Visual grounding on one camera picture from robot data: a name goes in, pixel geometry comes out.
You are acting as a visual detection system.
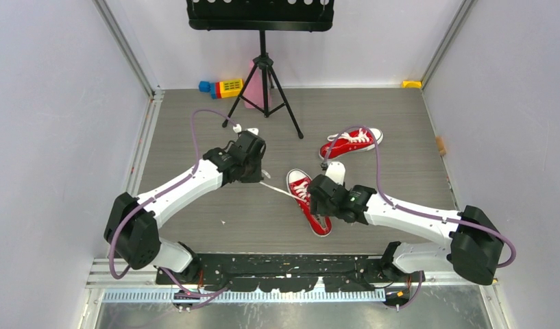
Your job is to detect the red sneaker with laces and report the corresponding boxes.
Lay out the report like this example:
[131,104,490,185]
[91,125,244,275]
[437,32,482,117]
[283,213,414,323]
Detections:
[260,169,332,237]

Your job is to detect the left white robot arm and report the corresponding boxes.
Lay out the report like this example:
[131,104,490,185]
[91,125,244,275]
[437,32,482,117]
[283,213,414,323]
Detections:
[104,128,266,284]

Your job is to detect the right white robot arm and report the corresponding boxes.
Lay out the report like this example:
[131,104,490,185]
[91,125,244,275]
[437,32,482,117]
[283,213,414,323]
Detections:
[307,175,506,285]

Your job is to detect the pink foam block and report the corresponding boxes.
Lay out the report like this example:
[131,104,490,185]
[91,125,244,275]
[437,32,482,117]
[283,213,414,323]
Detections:
[243,61,264,109]

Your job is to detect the red sneaker far right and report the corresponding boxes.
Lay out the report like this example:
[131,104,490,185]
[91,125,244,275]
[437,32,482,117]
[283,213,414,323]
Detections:
[319,127,384,160]

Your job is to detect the colourful toy block stack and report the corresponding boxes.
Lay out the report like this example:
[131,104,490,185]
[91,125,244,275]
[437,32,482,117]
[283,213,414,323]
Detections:
[198,79,243,99]

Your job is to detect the yellow corner object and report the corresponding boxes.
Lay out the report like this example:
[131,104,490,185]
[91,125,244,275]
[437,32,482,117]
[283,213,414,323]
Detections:
[401,80,422,89]

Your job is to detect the black music stand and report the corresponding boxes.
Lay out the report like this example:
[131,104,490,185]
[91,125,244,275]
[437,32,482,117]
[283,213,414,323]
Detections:
[186,0,334,139]

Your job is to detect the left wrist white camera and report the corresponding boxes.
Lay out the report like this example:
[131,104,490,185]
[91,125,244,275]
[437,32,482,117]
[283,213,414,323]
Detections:
[232,124,259,136]

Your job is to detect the wrist white camera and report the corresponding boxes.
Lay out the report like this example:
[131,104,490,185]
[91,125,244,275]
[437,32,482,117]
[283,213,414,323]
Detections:
[325,161,346,186]
[232,124,259,136]

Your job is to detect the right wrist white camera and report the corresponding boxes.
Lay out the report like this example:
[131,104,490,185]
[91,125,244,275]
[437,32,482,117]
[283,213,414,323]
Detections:
[325,161,346,186]

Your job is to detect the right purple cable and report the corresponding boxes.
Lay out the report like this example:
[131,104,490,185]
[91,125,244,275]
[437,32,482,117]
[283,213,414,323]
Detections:
[320,125,518,312]

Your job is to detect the purple cable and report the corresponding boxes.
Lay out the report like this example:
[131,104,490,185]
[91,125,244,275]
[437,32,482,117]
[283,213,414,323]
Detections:
[320,125,518,312]
[108,108,240,310]

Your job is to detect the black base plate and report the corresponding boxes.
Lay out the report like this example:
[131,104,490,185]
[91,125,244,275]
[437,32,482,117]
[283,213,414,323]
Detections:
[156,253,426,293]

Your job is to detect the small brown wall block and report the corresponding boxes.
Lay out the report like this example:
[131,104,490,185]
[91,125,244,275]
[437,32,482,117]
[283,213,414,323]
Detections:
[435,136,447,157]

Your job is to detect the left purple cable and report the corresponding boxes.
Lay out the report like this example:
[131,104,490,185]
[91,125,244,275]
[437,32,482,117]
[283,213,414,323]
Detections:
[108,108,240,310]

